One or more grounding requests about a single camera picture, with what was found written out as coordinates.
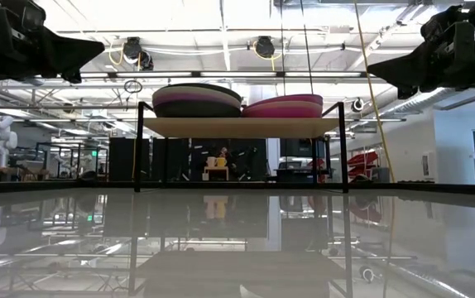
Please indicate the small wooden side table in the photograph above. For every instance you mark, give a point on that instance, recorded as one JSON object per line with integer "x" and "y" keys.
{"x": 216, "y": 169}

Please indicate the black cabinet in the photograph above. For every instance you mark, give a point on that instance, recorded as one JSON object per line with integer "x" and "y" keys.
{"x": 119, "y": 159}

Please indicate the purple plate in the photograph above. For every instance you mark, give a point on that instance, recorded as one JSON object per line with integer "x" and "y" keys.
{"x": 179, "y": 98}

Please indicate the hot pink plate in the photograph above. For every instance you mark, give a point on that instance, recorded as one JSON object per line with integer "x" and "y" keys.
{"x": 299, "y": 98}

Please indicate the yellow mug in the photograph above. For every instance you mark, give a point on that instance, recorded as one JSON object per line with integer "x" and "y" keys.
{"x": 221, "y": 162}

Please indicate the dark grey plate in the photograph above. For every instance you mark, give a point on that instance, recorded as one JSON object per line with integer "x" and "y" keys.
{"x": 196, "y": 111}

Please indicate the red bin storage rack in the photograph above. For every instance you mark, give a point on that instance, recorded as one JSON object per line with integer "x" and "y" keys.
{"x": 363, "y": 161}

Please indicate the wooden shelf with black frame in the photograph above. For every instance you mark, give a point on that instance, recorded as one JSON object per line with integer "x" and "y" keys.
{"x": 237, "y": 127}

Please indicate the white mug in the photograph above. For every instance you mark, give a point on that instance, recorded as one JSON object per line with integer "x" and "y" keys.
{"x": 211, "y": 161}

